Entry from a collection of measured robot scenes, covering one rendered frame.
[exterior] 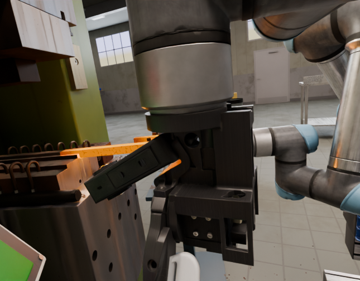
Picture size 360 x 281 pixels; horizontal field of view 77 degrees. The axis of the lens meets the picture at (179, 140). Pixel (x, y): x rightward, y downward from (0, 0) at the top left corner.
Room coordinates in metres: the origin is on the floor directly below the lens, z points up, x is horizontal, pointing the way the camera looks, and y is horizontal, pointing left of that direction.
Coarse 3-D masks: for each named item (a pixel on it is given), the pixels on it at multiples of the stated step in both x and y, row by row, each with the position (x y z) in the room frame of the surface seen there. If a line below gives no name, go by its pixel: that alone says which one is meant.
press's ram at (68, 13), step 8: (24, 0) 0.55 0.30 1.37; (32, 0) 0.58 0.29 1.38; (40, 0) 0.61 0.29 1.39; (48, 0) 0.64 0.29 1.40; (56, 0) 0.68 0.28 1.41; (64, 0) 0.71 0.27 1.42; (40, 8) 0.60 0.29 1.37; (48, 8) 0.63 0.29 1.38; (56, 8) 0.67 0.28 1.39; (64, 8) 0.71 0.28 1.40; (72, 8) 0.75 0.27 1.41; (56, 16) 0.66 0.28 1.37; (64, 16) 0.70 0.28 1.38; (72, 16) 0.74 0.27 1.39; (72, 24) 0.74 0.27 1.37
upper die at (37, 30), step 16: (0, 0) 0.52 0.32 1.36; (16, 0) 0.53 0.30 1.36; (0, 16) 0.52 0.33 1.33; (16, 16) 0.52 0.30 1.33; (32, 16) 0.57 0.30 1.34; (48, 16) 0.62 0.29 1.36; (0, 32) 0.52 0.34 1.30; (16, 32) 0.51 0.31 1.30; (32, 32) 0.55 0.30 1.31; (48, 32) 0.61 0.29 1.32; (64, 32) 0.68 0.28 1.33; (0, 48) 0.52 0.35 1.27; (16, 48) 0.52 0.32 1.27; (32, 48) 0.54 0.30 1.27; (48, 48) 0.59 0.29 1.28; (64, 48) 0.66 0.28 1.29
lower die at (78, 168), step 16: (0, 160) 0.65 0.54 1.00; (16, 160) 0.63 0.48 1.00; (48, 160) 0.62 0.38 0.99; (64, 160) 0.60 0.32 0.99; (80, 160) 0.62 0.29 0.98; (96, 160) 0.70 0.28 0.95; (0, 176) 0.56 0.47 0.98; (16, 176) 0.54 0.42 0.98; (32, 176) 0.52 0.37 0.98; (48, 176) 0.52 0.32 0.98; (64, 176) 0.54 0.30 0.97; (80, 176) 0.60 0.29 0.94
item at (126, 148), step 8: (120, 144) 0.63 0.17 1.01; (128, 144) 0.61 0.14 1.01; (136, 144) 0.60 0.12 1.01; (64, 152) 0.63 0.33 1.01; (72, 152) 0.62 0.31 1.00; (80, 152) 0.62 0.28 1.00; (88, 152) 0.62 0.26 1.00; (96, 152) 0.61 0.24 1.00; (104, 152) 0.61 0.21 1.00; (112, 152) 0.61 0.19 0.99; (120, 152) 0.60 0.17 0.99; (128, 152) 0.60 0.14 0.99
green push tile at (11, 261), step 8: (0, 240) 0.21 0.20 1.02; (0, 248) 0.20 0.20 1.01; (8, 248) 0.21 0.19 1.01; (0, 256) 0.19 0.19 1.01; (8, 256) 0.20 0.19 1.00; (16, 256) 0.21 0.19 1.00; (24, 256) 0.22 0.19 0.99; (0, 264) 0.19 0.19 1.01; (8, 264) 0.19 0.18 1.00; (16, 264) 0.20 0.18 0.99; (24, 264) 0.21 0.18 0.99; (32, 264) 0.22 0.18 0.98; (0, 272) 0.18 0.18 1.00; (8, 272) 0.19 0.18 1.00; (16, 272) 0.19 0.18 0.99; (24, 272) 0.20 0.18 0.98; (0, 280) 0.17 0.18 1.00; (8, 280) 0.18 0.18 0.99; (16, 280) 0.19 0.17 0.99; (24, 280) 0.19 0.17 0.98
